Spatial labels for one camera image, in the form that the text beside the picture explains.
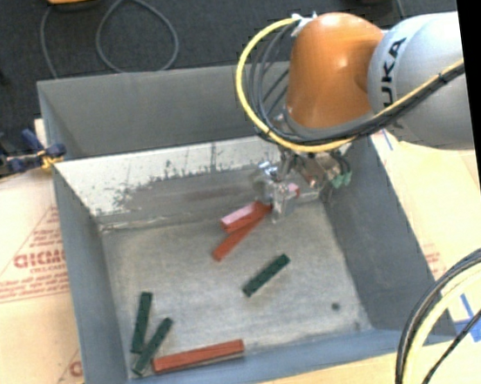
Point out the red-brown block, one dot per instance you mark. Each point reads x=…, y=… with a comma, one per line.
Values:
x=196, y=356
x=240, y=216
x=230, y=245

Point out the brown cardboard board red print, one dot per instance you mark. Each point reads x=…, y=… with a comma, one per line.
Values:
x=26, y=302

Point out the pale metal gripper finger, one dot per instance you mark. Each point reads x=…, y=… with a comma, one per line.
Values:
x=265, y=179
x=283, y=203

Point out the grey metal bin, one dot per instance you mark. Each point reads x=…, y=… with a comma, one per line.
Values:
x=192, y=289

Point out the dark green flat block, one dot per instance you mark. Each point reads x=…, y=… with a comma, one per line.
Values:
x=265, y=275
x=142, y=322
x=152, y=347

